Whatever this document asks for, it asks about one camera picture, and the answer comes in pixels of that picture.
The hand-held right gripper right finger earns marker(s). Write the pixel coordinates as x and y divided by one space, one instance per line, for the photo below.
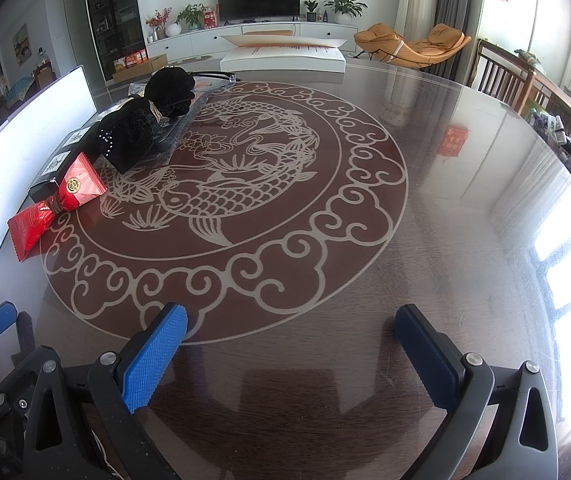
430 360

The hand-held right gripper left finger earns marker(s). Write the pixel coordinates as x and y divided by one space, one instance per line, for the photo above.
155 355

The red snack packet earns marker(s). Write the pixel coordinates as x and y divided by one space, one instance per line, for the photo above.
82 185

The brown elastic band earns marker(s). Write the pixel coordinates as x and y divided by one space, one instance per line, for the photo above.
55 204

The black box with white labels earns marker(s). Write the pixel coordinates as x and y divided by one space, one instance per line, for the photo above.
42 187

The large black velvet scrunchie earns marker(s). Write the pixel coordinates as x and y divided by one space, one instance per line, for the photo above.
130 135

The clear plastic package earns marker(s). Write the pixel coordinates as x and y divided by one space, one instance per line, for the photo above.
200 100

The black eyeglasses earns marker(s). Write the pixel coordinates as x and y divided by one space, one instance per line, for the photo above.
210 74

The cardboard box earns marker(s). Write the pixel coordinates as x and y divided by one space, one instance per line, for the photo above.
140 69

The wooden chair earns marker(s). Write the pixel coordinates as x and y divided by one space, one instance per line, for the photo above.
500 77

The green folded cloth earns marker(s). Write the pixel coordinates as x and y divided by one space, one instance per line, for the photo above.
528 57

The white television cabinet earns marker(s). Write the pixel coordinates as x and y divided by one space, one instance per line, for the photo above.
200 40

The white flat box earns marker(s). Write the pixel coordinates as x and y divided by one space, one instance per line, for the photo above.
285 62

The orange lounge chair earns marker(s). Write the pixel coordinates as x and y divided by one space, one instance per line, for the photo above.
390 40

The white vase with flowers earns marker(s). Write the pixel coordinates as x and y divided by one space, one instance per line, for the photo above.
174 30

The dark display cabinet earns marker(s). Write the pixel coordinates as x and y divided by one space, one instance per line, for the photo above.
115 10

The red gift box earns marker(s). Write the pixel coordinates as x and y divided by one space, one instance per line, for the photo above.
210 19

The bushy green potted plant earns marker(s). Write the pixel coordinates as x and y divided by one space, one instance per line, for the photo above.
193 15

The large green potted plant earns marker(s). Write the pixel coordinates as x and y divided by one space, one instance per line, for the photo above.
345 7

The black television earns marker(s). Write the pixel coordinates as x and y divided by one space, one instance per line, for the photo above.
258 0

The small green potted plant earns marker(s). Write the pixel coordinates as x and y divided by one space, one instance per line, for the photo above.
310 10

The framed wall painting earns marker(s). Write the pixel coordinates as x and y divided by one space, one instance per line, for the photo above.
21 42

